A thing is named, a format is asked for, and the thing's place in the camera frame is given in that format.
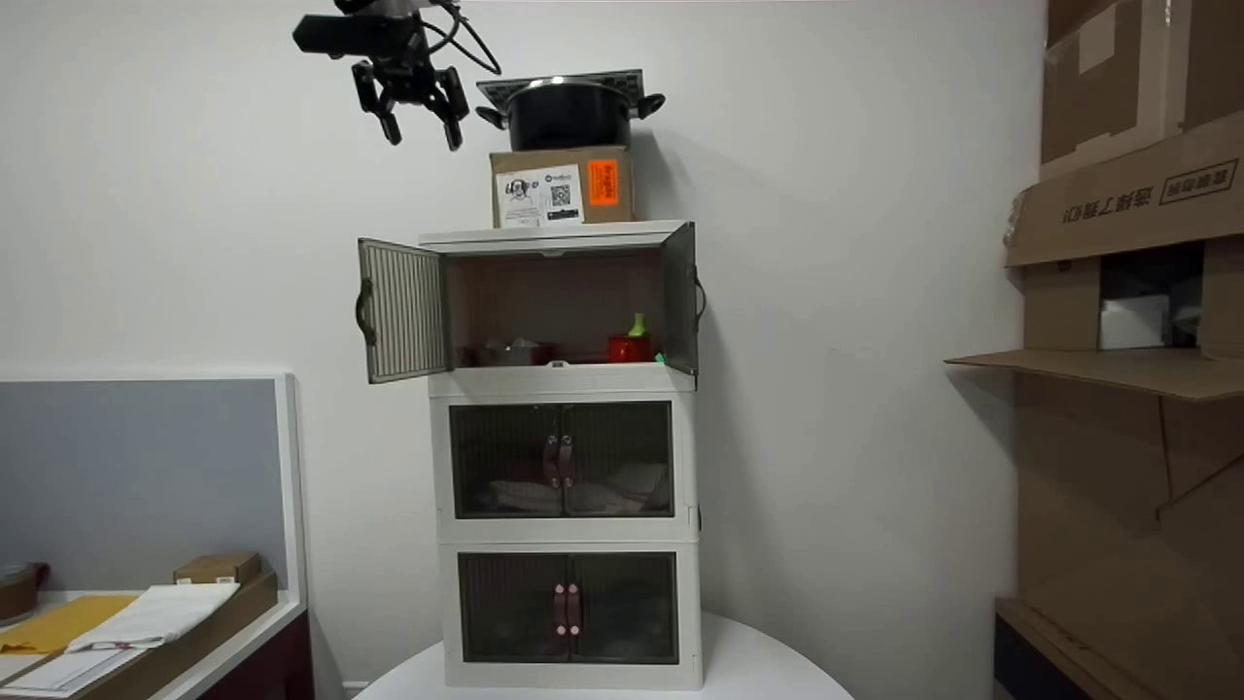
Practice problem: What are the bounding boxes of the cardboard box with labels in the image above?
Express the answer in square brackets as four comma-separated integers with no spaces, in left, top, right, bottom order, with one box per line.
[487,145,636,234]

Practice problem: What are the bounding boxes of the black cooking pot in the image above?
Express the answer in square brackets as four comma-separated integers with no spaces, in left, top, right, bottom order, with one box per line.
[476,67,667,151]

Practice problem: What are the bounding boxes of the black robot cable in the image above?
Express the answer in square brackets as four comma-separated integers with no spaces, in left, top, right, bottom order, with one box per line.
[417,0,504,77]

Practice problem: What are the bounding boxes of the white topped desk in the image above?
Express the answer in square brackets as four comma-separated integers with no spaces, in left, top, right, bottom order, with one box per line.
[0,588,315,700]

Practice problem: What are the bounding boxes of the white paper sheets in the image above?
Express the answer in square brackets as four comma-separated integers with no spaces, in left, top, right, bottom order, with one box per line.
[0,578,245,697]

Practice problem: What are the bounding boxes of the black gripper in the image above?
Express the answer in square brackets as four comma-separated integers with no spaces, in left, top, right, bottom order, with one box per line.
[345,49,470,155]

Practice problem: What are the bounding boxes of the flat brown cardboard piece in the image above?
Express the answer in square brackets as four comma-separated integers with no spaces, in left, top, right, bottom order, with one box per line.
[75,548,285,700]

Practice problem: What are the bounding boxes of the yellow manila envelope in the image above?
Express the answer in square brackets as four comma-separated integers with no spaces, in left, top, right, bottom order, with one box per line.
[0,592,140,658]

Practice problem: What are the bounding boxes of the stacked brown cardboard boxes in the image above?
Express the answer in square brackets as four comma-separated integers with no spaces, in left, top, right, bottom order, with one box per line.
[943,0,1244,700]

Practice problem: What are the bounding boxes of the grey plastic toy dish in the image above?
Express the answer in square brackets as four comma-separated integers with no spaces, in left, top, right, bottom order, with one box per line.
[459,335,538,369]

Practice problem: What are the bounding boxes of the grey desk partition panel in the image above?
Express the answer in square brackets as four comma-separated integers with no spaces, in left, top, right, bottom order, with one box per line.
[0,369,308,601]

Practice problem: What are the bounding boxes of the white three-tier plastic cabinet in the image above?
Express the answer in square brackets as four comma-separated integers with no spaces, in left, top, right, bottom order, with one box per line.
[419,214,710,693]

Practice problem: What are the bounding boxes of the smoked ribbed cabinet door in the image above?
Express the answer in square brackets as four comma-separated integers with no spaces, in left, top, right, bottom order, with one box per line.
[565,553,680,669]
[456,553,571,669]
[561,400,678,519]
[446,400,565,519]
[657,219,705,379]

